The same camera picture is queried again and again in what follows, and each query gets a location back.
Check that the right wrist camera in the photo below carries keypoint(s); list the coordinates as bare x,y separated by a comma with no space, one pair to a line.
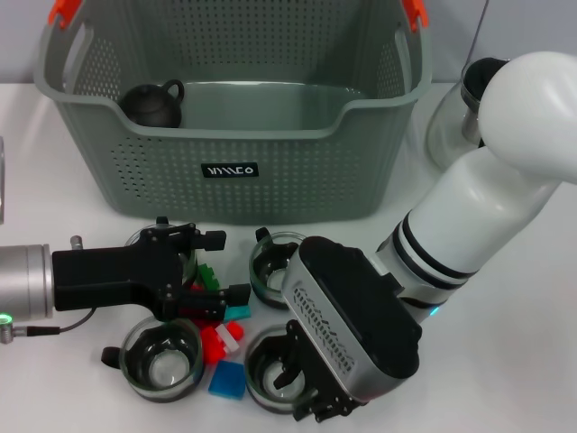
342,306

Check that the glass pitcher with black lid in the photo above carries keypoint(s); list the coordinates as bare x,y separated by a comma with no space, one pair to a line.
478,74

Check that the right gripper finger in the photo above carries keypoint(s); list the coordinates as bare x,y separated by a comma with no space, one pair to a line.
324,408
286,372

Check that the grey-green perforated storage basket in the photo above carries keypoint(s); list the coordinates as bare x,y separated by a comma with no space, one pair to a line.
270,194

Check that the white toy brick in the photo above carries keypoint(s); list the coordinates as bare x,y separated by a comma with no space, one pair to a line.
227,340

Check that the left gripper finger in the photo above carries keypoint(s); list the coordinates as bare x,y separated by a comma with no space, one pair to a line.
212,240
207,303

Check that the black clay teapot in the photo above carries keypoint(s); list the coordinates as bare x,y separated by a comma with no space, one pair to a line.
149,106

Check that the blue square toy brick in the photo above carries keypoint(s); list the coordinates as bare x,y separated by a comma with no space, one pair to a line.
225,379

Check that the dark green toy brick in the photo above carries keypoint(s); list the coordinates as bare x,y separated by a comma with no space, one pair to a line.
208,276

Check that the small bright red toy brick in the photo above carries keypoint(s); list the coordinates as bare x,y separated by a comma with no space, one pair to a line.
196,287

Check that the large bright red toy brick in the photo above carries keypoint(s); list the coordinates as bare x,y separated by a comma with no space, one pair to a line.
209,345

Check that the teal square toy brick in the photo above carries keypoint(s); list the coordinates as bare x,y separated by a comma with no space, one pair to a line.
239,312

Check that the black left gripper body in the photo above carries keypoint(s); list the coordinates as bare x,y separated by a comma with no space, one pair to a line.
112,275

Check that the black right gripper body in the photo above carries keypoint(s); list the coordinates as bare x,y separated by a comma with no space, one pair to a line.
299,343

